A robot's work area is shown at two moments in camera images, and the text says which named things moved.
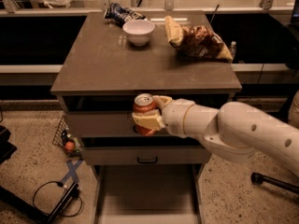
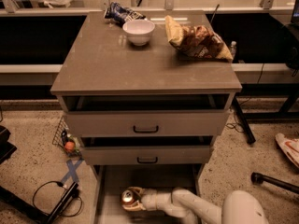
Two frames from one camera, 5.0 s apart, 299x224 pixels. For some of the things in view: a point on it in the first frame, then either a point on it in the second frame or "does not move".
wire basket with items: (69, 143) does not move
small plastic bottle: (233, 49) does not move
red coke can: (144, 103) to (127, 197)
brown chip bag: (196, 41) does not move
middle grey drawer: (110, 155) does not move
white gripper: (174, 117) to (150, 200)
